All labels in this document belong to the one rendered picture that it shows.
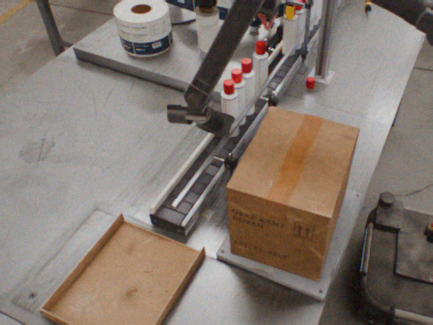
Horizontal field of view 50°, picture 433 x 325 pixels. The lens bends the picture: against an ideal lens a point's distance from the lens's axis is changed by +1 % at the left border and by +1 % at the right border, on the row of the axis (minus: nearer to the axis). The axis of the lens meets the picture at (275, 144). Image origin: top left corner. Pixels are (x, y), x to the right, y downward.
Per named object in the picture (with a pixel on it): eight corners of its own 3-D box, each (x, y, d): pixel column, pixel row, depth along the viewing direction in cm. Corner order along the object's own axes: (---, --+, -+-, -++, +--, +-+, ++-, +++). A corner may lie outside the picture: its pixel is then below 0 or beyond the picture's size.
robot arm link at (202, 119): (207, 123, 120) (211, 103, 121) (183, 122, 122) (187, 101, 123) (216, 129, 127) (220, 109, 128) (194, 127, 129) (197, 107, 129)
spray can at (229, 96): (227, 125, 150) (225, 74, 135) (242, 130, 148) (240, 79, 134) (220, 135, 146) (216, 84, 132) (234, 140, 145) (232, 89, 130)
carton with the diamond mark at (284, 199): (268, 173, 139) (271, 105, 120) (345, 195, 134) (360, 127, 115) (229, 253, 119) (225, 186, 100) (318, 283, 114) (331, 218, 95)
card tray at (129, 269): (123, 220, 128) (120, 212, 125) (205, 254, 121) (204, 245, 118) (44, 316, 108) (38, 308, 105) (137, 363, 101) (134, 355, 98)
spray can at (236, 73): (234, 114, 154) (232, 63, 139) (248, 118, 152) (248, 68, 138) (227, 123, 150) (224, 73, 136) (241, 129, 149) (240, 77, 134)
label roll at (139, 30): (137, 25, 192) (130, -8, 181) (181, 34, 188) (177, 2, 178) (112, 50, 178) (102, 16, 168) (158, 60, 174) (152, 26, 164)
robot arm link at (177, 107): (197, 96, 115) (209, 79, 122) (156, 93, 118) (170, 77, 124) (205, 134, 122) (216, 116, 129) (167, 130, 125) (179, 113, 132)
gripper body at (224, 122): (205, 107, 136) (195, 101, 129) (236, 118, 133) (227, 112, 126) (198, 128, 135) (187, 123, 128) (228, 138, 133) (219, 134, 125)
